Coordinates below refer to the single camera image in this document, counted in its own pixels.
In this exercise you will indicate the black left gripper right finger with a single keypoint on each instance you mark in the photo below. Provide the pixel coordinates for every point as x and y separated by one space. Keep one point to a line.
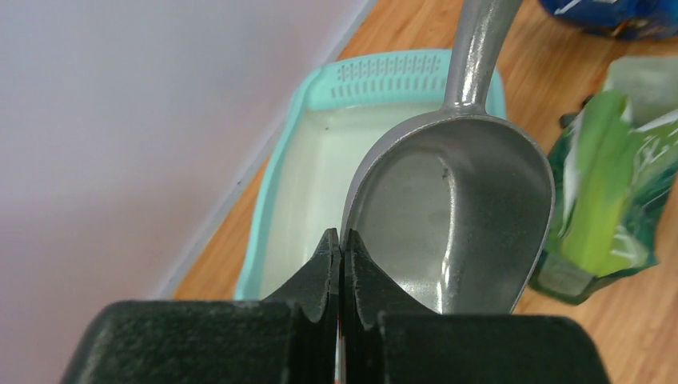
368 292

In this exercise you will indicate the green cat litter bag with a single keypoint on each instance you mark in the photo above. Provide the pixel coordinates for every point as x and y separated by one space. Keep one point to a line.
614 167

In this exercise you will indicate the light blue litter box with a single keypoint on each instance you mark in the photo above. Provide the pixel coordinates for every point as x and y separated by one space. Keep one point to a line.
336 115

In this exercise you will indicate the blue plastic bag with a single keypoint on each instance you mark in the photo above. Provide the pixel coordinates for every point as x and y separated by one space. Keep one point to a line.
622 19

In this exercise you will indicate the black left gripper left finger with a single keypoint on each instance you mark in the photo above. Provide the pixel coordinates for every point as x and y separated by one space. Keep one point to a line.
313 291

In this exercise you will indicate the black bag clip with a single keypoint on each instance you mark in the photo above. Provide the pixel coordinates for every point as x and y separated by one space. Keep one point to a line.
574 111

